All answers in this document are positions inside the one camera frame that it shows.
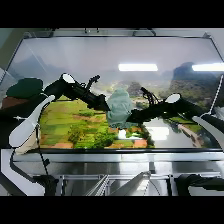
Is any dark green garment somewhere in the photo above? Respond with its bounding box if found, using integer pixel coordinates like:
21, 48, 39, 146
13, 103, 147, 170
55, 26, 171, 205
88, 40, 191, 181
6, 77, 45, 100

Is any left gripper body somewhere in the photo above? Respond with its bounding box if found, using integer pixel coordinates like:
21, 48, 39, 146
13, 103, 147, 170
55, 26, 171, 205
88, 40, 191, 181
94, 95, 111, 113

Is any brown garment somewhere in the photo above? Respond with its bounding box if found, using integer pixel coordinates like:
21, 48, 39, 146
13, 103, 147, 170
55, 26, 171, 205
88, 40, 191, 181
1, 96, 32, 110

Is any pale green shirt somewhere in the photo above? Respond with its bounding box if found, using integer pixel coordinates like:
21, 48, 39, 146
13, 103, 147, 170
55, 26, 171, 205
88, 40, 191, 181
106, 87, 135, 130

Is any silver frame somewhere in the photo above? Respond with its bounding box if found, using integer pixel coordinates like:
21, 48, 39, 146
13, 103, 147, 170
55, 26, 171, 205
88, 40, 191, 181
0, 148, 224, 197

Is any beige garment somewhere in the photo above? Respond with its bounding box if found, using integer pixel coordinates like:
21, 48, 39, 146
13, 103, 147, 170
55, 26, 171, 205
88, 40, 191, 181
14, 130, 42, 155

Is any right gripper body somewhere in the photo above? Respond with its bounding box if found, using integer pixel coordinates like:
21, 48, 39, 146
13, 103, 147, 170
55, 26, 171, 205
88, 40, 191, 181
126, 108, 145, 125

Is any black cable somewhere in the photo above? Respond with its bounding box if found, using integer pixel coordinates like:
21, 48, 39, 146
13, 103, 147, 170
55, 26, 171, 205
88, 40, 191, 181
35, 114, 52, 177

